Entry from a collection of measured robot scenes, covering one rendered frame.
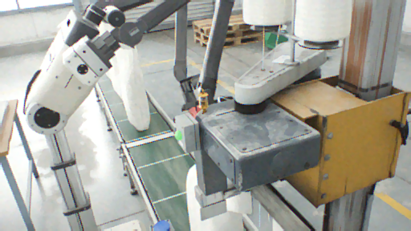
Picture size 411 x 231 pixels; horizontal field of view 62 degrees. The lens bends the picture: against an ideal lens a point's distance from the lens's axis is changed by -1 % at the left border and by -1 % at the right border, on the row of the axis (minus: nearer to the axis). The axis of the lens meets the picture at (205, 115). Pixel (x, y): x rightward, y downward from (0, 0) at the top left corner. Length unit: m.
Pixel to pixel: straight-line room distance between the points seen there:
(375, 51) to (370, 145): 0.28
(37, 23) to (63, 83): 7.10
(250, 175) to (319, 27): 0.40
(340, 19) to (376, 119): 0.34
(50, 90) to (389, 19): 1.16
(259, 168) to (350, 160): 0.38
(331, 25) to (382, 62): 0.28
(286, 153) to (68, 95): 0.88
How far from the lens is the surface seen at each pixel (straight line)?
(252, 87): 0.94
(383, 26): 1.10
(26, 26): 8.47
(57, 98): 1.43
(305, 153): 0.88
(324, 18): 0.91
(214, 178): 1.07
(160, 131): 2.96
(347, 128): 1.05
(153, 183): 2.35
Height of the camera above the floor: 1.76
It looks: 26 degrees down
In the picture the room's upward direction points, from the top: 5 degrees counter-clockwise
